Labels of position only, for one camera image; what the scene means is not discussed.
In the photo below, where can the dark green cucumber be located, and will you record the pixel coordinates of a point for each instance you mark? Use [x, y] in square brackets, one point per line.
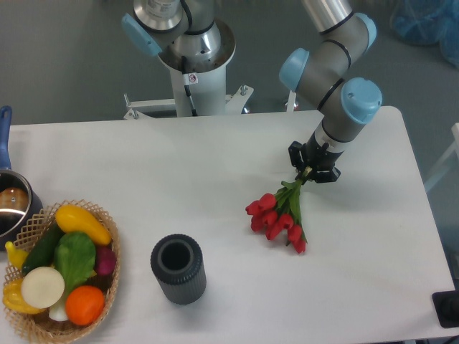
[43, 252]

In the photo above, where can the white round onion half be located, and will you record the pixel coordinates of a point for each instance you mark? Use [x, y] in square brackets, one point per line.
[42, 287]

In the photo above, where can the white frame at right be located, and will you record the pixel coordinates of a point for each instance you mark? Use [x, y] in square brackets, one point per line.
[444, 163]

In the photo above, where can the black device at table edge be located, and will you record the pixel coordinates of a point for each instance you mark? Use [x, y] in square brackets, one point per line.
[446, 308]

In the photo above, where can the blue plastic bag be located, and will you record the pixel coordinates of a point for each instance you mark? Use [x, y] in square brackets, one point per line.
[428, 23]

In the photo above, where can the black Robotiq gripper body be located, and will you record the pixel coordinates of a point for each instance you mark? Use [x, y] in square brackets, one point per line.
[321, 152]

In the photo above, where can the woven wicker basket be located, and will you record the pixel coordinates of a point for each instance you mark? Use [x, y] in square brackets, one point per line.
[40, 328]

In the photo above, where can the blue handled saucepan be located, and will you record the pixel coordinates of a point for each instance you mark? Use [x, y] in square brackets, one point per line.
[18, 200]

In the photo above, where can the yellow squash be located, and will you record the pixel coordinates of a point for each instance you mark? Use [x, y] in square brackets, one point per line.
[71, 218]

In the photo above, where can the orange fruit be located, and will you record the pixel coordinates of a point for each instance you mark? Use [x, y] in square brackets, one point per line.
[84, 305]

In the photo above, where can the yellow bell pepper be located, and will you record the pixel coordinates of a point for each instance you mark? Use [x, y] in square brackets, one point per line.
[13, 300]

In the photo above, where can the purple red onion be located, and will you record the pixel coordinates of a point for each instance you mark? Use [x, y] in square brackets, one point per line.
[105, 261]

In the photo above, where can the red tulip bouquet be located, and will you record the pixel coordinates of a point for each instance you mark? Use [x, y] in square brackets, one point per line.
[274, 213]

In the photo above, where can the dark grey ribbed vase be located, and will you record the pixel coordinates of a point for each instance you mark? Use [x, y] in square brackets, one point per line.
[178, 265]

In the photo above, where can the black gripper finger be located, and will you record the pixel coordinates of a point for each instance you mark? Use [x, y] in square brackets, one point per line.
[299, 159]
[324, 174]

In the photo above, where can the green lettuce leaf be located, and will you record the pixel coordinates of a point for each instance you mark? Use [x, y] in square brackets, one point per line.
[75, 259]

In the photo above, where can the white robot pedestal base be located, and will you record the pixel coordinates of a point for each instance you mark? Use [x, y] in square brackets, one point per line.
[195, 94]

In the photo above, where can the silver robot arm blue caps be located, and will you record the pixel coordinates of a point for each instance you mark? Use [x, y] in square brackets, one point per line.
[196, 47]

